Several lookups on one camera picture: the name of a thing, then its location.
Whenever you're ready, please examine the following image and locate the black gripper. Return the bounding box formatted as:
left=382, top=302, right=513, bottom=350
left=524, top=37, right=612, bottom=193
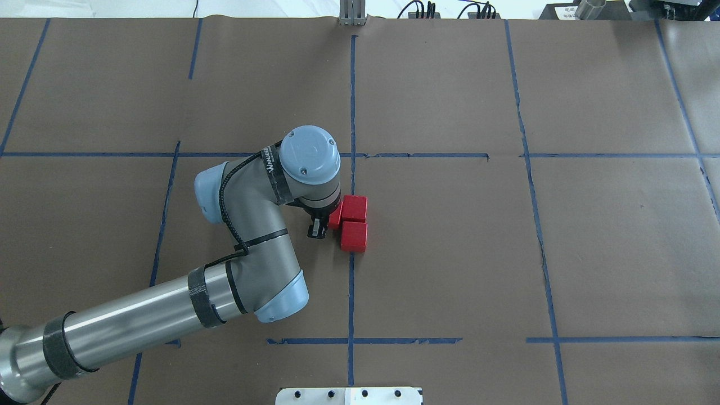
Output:
left=307, top=201, right=339, bottom=240

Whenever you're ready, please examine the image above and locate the red block placed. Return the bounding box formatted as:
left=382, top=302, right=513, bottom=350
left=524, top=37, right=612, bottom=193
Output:
left=340, top=221, right=368, bottom=253
left=327, top=200, right=344, bottom=230
left=340, top=195, right=368, bottom=223

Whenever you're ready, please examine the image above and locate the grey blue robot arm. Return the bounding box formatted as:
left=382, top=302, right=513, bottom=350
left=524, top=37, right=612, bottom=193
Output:
left=2, top=125, right=341, bottom=404

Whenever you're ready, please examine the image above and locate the brown paper table cover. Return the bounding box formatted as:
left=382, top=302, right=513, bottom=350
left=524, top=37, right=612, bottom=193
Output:
left=2, top=16, right=718, bottom=404

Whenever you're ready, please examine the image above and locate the metal cylinder can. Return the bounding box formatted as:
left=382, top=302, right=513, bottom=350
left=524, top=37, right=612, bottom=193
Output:
left=574, top=0, right=607, bottom=20

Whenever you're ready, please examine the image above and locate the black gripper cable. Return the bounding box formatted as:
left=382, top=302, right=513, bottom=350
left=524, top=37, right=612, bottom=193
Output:
left=218, top=143, right=282, bottom=265

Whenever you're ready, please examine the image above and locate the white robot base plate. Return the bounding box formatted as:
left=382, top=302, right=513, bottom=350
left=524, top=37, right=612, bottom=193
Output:
left=275, top=386, right=424, bottom=404

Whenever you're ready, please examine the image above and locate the aluminium frame post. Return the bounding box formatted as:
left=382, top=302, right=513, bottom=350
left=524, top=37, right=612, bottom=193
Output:
left=339, top=0, right=367, bottom=26

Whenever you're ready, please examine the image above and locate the black cable bundle left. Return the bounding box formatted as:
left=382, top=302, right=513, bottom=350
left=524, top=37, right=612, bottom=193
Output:
left=398, top=1, right=441, bottom=20

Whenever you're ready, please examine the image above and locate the black cable bundle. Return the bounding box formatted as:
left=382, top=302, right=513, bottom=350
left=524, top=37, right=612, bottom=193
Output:
left=398, top=1, right=441, bottom=20
left=457, top=2, right=502, bottom=20

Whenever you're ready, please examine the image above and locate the black cable bundle right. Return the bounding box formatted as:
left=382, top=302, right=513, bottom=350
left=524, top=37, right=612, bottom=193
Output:
left=457, top=2, right=502, bottom=20

